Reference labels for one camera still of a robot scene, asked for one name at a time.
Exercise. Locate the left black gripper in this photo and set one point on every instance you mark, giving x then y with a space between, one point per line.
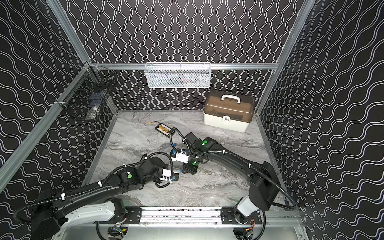
157 165

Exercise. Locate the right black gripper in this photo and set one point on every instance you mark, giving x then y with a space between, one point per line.
192 170

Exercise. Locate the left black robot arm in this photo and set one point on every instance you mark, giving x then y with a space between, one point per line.
51 211

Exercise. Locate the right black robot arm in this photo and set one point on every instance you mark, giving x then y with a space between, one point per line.
265 189

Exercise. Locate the brown lid white toolbox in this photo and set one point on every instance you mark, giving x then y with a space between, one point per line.
229 111

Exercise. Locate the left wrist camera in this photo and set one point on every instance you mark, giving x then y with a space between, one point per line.
169 176

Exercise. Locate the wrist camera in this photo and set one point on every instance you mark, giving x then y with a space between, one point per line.
179 157
169 176

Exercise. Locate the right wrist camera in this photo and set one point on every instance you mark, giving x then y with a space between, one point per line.
179 157

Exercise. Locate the aluminium front rail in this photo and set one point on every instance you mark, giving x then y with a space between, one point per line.
155 217

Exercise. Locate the black battery pack with cable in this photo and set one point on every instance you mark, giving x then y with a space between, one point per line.
161 128

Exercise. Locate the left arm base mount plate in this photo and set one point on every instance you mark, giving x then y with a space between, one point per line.
131 215

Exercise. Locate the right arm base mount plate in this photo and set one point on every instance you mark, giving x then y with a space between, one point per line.
231 216

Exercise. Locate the white mesh wall basket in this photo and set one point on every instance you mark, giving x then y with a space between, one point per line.
169 75

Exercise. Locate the black wire wall basket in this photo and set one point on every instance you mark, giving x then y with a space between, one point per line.
90 94

